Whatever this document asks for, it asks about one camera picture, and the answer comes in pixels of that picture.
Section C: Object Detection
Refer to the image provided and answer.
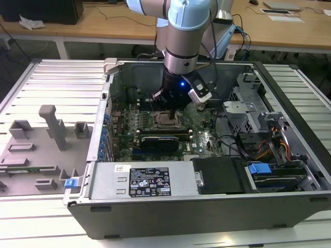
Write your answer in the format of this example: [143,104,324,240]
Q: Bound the black open PC case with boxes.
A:
[63,58,331,240]

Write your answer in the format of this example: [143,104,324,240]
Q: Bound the silver power supply unit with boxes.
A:
[89,162,200,201]

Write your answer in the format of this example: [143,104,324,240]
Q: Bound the blue cable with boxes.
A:
[232,23,252,61]

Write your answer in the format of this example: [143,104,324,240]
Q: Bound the orange wires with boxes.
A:
[255,125,290,160]

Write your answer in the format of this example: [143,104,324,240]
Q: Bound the black graphics card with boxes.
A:
[141,135,180,157]

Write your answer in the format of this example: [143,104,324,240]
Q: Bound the hard disk in blue carrier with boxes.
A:
[247,162,307,192]

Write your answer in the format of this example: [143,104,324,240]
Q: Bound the crumpled white paper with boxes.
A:
[19,14,47,31]

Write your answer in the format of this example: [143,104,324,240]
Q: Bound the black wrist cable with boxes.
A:
[208,12,221,88]

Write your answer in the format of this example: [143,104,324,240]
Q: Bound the silver metal drive cage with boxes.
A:
[222,73,264,135]

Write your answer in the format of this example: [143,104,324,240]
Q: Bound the grey parts rack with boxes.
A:
[0,104,95,197]

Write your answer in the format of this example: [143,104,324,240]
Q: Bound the green motherboard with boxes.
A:
[111,102,225,162]

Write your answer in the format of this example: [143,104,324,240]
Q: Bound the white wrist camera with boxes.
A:
[180,73,213,105]

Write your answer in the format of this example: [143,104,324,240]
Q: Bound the light wooden desk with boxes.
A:
[230,0,331,63]
[0,0,235,60]

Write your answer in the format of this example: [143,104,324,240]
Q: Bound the black plastic shroud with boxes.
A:
[192,157,250,195]

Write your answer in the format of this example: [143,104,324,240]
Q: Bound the grey case handle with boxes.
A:
[102,58,117,75]

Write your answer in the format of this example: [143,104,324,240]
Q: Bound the CPU socket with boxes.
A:
[154,111,186,130]

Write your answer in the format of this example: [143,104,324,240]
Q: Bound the green RAM stick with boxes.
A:
[5,167,41,174]

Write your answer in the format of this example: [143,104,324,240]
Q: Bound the black internal wires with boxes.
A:
[213,111,250,158]

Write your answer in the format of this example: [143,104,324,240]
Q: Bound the black computer tower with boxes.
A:
[0,0,84,26]

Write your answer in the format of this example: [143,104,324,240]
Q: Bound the silver laptop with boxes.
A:
[263,1,303,12]

